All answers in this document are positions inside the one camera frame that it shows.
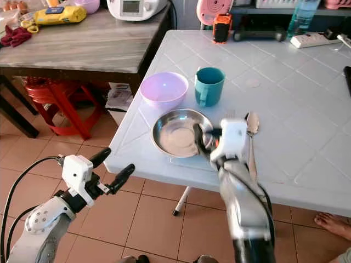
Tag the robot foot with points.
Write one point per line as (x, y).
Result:
(136, 259)
(206, 259)

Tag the teal mug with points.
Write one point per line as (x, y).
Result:
(210, 87)

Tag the white power strip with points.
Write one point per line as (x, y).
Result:
(313, 40)

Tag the white printed cardboard box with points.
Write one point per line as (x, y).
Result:
(119, 101)

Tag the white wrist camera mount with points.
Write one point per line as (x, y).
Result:
(77, 174)
(233, 137)

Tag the person's bare foot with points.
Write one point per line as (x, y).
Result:
(333, 224)

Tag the pink round appliance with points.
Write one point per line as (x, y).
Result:
(211, 10)

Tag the orange black handheld radio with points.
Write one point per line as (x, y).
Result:
(222, 28)

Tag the steel spoon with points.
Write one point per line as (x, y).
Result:
(252, 125)

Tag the dark red cloth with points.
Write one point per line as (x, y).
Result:
(15, 36)

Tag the yellow pouch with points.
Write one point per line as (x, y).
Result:
(60, 16)

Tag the black flat device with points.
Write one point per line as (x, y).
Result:
(259, 35)

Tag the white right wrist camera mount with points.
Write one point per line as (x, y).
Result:
(233, 137)

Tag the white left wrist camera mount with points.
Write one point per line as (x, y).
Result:
(77, 174)

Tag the white appliance with display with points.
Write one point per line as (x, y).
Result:
(136, 8)

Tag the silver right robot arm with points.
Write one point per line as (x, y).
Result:
(244, 208)

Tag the lilac plastic bowl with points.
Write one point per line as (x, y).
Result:
(164, 87)

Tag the white plastic table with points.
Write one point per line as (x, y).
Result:
(290, 109)

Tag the small pink bowl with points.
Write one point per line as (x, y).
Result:
(88, 5)

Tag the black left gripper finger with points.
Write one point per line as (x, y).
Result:
(123, 177)
(100, 158)

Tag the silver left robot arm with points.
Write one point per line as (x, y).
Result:
(45, 224)

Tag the red plastic stool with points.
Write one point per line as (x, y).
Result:
(63, 101)

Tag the blue clear water bottle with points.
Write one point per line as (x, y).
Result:
(304, 16)

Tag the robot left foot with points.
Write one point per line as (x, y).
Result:
(136, 259)

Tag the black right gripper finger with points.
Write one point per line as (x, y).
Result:
(201, 139)

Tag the round steel plate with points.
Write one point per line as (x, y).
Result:
(174, 134)

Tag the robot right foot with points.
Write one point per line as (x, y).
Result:
(206, 259)

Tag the dark wooden marble-top table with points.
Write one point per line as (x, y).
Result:
(88, 49)

